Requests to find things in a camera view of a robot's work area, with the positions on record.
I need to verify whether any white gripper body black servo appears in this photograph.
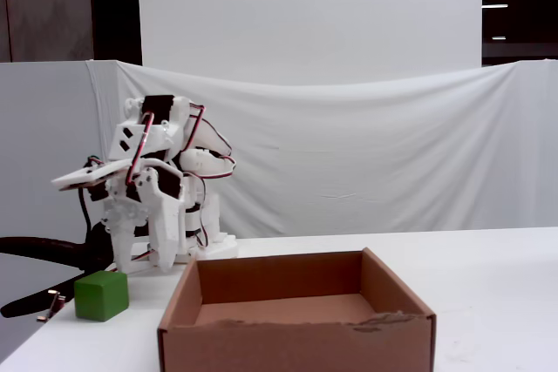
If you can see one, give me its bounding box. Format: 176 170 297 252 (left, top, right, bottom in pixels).
103 163 187 216

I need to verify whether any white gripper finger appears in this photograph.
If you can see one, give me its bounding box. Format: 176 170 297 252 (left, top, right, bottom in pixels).
149 208 181 274
102 213 148 273

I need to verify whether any green cube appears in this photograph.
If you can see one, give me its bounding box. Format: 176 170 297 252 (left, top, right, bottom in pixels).
73 270 130 323

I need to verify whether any brown cardboard box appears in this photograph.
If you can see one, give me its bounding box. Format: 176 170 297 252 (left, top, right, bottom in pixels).
157 247 437 372

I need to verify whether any black curved bar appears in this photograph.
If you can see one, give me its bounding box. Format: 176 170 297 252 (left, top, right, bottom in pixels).
0 223 112 275

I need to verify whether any grey partition panel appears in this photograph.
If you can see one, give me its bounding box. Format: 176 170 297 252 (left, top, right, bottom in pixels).
0 60 104 242

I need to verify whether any white cloth sheet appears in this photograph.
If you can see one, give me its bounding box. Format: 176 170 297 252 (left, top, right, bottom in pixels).
85 59 558 240

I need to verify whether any white backdrop panel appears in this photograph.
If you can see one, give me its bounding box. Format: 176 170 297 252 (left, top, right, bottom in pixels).
137 0 484 85

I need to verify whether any red black gripper servo cable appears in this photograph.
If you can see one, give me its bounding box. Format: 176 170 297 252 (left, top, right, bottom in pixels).
125 112 156 186

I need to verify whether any black camera cable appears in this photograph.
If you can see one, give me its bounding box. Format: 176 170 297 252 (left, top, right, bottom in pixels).
78 188 95 238

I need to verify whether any red black arm servo cable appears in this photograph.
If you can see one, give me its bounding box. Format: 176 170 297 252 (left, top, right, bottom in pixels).
187 104 239 180

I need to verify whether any white wrist camera mount plate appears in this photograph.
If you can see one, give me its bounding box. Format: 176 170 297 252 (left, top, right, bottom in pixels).
51 160 132 193

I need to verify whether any metal bracket with brass standoffs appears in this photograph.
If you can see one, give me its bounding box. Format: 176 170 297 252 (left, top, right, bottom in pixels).
36 290 67 324

